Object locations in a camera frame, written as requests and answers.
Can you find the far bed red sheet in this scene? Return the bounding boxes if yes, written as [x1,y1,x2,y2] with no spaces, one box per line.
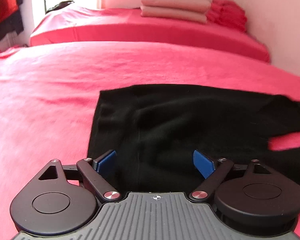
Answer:
[30,4,271,63]

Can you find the beige folded blanket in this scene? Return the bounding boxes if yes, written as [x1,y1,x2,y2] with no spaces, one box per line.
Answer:
[140,6,207,24]
[141,0,211,13]

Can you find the upper beige folded blanket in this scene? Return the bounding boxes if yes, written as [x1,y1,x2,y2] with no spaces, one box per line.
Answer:
[141,0,211,13]

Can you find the lower beige folded blanket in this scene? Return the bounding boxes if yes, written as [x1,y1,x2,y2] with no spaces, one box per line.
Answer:
[140,6,207,24]

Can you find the red folded towel stack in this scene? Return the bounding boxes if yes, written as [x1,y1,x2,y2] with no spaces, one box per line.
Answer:
[206,0,247,33]

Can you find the hanging red and black clothes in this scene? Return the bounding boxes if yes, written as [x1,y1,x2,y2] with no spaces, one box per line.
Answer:
[0,0,24,54]

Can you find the black knit pants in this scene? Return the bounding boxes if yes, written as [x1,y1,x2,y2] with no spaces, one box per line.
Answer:
[88,85,300,193]

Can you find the small black cloth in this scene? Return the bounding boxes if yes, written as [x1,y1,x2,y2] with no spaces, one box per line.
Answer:
[46,0,74,14]

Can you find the near bed red cover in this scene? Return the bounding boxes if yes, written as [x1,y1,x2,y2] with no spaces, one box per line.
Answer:
[0,42,300,239]

